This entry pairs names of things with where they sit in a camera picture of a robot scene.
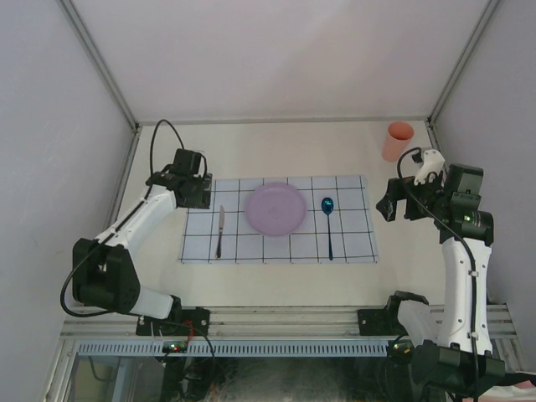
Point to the blue metallic spoon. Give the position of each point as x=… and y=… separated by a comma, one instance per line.
x=327, y=205

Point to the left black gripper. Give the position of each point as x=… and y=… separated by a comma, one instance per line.
x=202, y=201

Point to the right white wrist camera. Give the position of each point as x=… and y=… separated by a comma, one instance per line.
x=431, y=163

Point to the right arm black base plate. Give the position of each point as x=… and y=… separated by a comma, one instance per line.
x=378, y=322

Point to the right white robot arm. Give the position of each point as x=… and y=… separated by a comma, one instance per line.
x=459, y=359

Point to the silver table knife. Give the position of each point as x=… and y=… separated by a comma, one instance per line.
x=221, y=221

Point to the aluminium front frame rail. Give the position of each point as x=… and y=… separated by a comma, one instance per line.
x=237, y=322

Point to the purple plastic plate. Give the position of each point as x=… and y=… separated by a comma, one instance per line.
x=275, y=209

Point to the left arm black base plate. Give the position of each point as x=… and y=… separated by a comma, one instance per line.
x=192, y=321

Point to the blue slotted cable duct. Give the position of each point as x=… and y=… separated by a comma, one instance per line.
x=346, y=348

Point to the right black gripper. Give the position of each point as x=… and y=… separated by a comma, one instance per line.
x=404, y=188

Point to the pink plastic cup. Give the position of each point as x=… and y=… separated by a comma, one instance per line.
x=398, y=137

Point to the blue checkered cloth placemat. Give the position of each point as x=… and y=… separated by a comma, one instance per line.
x=352, y=231

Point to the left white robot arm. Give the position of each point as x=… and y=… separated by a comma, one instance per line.
x=104, y=274

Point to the grey bin with cloths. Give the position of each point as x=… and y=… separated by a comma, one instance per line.
x=519, y=386

